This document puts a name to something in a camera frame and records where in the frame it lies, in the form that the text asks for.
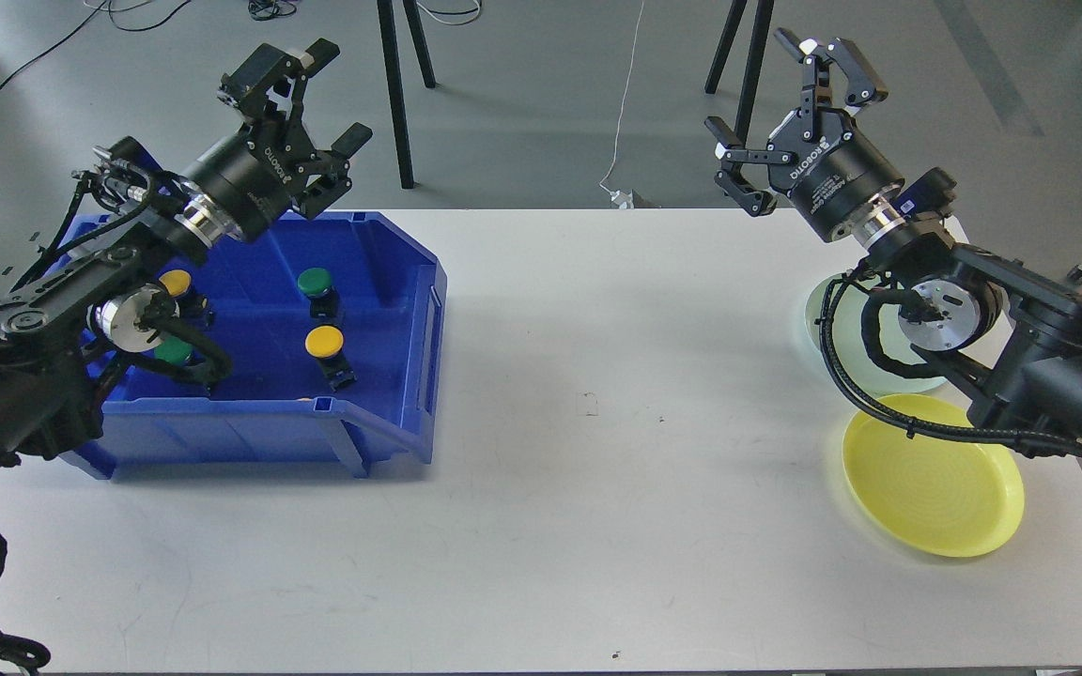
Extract green push button top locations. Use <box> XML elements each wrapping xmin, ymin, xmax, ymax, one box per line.
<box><xmin>296</xmin><ymin>267</ymin><xmax>343</xmax><ymax>322</ymax></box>

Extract white cable on floor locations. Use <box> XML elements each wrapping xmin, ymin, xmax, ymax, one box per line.
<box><xmin>598</xmin><ymin>0</ymin><xmax>647</xmax><ymax>209</ymax></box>

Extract yellow plate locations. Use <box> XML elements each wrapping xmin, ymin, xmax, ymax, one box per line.
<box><xmin>841</xmin><ymin>412</ymin><xmax>1026</xmax><ymax>558</ymax></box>

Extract green push button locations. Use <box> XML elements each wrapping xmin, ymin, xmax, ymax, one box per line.
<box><xmin>153</xmin><ymin>335</ymin><xmax>194</xmax><ymax>367</ymax></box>
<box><xmin>296</xmin><ymin>267</ymin><xmax>343</xmax><ymax>322</ymax></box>

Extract green push button lower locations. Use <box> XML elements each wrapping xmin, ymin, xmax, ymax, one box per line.
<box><xmin>153</xmin><ymin>335</ymin><xmax>194</xmax><ymax>367</ymax></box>

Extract black floor cable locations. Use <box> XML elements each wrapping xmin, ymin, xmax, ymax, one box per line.
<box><xmin>0</xmin><ymin>0</ymin><xmax>194</xmax><ymax>157</ymax></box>

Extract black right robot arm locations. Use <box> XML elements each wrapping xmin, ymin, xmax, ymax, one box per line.
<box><xmin>705</xmin><ymin>29</ymin><xmax>1082</xmax><ymax>458</ymax></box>

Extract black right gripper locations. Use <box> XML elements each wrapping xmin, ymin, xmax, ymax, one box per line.
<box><xmin>704</xmin><ymin>27</ymin><xmax>905</xmax><ymax>242</ymax></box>

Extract black stand legs right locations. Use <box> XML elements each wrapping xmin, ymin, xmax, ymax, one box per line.
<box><xmin>703</xmin><ymin>0</ymin><xmax>776</xmax><ymax>142</ymax></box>

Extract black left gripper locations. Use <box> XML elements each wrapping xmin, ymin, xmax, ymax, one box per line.
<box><xmin>181</xmin><ymin>38</ymin><xmax>373</xmax><ymax>243</ymax></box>

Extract yellow push button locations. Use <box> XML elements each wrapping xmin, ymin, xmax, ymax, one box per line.
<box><xmin>303</xmin><ymin>324</ymin><xmax>357</xmax><ymax>392</ymax></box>
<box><xmin>159</xmin><ymin>269</ymin><xmax>214</xmax><ymax>329</ymax></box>

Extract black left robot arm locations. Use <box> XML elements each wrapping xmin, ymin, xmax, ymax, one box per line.
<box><xmin>0</xmin><ymin>38</ymin><xmax>372</xmax><ymax>675</ymax></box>

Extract blue plastic bin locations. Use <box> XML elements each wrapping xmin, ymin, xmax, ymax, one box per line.
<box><xmin>13</xmin><ymin>211</ymin><xmax>448</xmax><ymax>481</ymax></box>

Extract pale green plate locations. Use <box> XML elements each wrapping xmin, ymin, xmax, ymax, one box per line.
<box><xmin>803</xmin><ymin>271</ymin><xmax>946</xmax><ymax>397</ymax></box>

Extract black stand legs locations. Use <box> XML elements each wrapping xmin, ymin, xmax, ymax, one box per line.
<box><xmin>375</xmin><ymin>1</ymin><xmax>438</xmax><ymax>190</ymax></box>
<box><xmin>703</xmin><ymin>0</ymin><xmax>776</xmax><ymax>142</ymax></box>

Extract black stand legs left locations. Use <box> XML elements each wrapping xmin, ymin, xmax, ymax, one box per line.
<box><xmin>375</xmin><ymin>1</ymin><xmax>438</xmax><ymax>190</ymax></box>

